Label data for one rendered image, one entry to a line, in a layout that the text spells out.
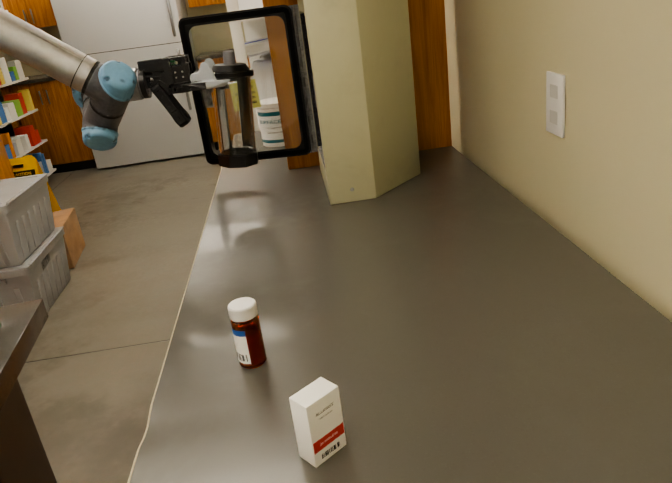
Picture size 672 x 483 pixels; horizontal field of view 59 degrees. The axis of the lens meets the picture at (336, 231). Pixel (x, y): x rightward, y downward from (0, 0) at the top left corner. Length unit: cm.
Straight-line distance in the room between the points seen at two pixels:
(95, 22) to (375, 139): 522
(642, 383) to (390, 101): 89
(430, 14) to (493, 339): 111
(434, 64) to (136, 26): 484
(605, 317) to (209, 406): 55
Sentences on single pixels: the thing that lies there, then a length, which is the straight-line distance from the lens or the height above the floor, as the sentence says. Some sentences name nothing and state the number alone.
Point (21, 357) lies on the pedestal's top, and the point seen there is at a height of 91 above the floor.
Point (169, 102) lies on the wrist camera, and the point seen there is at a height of 121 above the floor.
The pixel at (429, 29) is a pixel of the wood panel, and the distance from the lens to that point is 177.
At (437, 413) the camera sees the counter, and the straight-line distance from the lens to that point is 73.
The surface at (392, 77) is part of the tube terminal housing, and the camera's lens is 145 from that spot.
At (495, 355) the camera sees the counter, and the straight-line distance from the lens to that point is 83.
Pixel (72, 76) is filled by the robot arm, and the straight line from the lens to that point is 136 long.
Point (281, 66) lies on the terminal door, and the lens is 166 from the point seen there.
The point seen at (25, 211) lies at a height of 55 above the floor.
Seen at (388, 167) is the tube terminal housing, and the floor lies 100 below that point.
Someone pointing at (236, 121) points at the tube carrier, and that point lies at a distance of 146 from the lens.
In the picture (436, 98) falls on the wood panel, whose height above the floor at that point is 108.
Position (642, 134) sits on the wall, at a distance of 98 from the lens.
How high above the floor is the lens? 140
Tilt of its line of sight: 22 degrees down
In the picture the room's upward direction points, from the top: 8 degrees counter-clockwise
